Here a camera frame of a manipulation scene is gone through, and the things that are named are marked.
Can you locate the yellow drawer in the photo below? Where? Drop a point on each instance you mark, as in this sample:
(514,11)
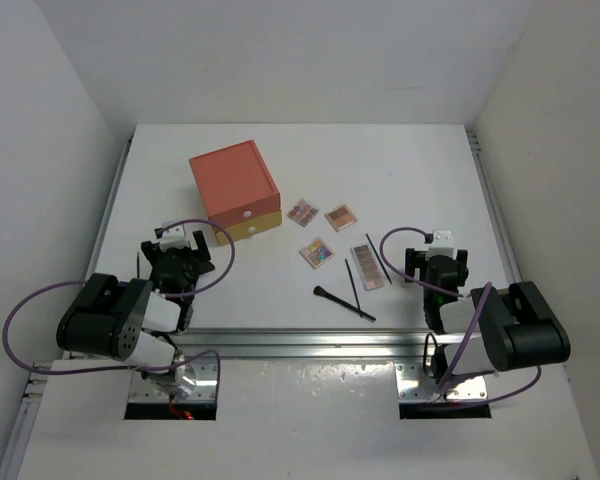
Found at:
(240,227)

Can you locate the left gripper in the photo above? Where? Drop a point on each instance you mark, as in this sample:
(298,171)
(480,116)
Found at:
(152,250)

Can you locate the black fluffy makeup brush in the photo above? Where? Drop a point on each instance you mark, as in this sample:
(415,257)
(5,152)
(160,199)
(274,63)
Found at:
(321,292)

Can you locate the colourful glitter eyeshadow palette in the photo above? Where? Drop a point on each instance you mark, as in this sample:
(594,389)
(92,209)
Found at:
(316,253)

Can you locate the four-pan brown eyeshadow palette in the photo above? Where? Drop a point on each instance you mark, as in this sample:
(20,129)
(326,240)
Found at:
(341,217)

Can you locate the thin black makeup brush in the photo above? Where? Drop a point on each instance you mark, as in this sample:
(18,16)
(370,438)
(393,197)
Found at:
(353,287)

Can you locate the thin black liner brush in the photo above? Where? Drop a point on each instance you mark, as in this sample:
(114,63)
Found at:
(378,258)

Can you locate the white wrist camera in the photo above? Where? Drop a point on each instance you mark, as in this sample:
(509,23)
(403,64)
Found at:
(440,243)
(171,237)

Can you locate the black fan makeup brush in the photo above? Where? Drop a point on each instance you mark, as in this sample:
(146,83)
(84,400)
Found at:
(203,267)

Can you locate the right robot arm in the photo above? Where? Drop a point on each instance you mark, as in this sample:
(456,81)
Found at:
(490,330)

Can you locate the aluminium rail frame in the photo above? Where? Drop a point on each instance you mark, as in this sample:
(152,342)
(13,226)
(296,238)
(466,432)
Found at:
(316,344)

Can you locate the nine-pan warm eyeshadow palette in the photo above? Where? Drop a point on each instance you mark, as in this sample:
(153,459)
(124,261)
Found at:
(303,212)

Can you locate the long nude eyeshadow palette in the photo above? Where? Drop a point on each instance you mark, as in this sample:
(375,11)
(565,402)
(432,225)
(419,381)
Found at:
(367,266)

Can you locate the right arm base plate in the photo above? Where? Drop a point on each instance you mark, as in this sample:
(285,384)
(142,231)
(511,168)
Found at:
(415,387)

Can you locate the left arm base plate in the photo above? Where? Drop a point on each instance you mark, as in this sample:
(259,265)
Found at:
(192,383)

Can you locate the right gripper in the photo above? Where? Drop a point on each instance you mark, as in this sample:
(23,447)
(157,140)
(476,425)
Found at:
(415,259)

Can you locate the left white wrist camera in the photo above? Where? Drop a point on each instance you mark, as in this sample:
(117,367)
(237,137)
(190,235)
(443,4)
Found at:
(171,237)

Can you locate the orange drawer box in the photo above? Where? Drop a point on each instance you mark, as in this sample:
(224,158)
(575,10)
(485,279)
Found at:
(237,169)

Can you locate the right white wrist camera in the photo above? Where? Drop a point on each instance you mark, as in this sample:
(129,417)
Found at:
(440,243)

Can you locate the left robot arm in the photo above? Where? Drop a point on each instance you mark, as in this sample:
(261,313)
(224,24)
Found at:
(131,322)

